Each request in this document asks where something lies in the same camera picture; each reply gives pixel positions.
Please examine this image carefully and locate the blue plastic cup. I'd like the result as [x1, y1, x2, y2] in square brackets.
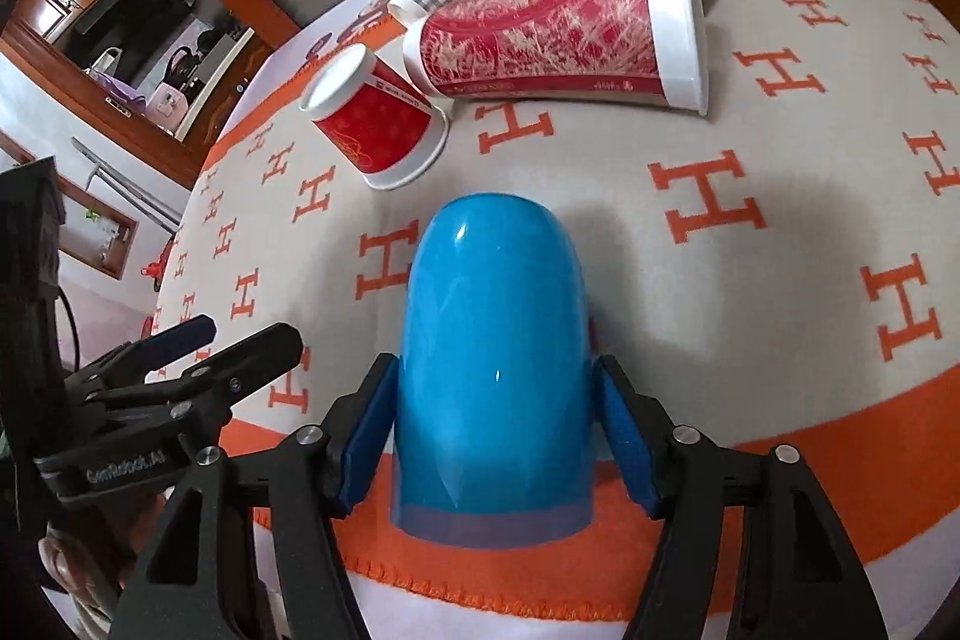
[392, 193, 594, 549]

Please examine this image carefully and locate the orange beige H-pattern blanket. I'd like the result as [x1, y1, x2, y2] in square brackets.
[155, 0, 958, 638]

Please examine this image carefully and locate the tall red patterned paper cup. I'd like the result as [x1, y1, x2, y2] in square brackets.
[402, 0, 709, 115]

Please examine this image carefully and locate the small red paper cup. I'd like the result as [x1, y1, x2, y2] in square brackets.
[298, 44, 449, 191]

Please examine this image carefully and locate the wooden cabinet with shelves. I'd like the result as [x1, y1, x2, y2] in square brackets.
[2, 0, 299, 187]

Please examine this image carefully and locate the person's hand on handle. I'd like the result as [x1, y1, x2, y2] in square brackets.
[37, 494, 166, 638]

